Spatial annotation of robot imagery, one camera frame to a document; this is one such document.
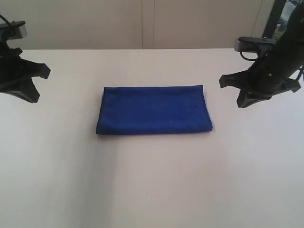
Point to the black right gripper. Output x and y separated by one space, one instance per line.
268 76

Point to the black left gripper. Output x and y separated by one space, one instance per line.
13 71

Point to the blue towel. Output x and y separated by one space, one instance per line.
153 110

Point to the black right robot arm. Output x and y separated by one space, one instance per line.
293 38

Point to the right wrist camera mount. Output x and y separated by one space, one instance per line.
252 45

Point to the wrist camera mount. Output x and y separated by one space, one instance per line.
252 45
16 30

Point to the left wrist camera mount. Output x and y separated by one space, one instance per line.
16 30

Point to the black window frame post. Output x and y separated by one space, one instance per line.
273 18

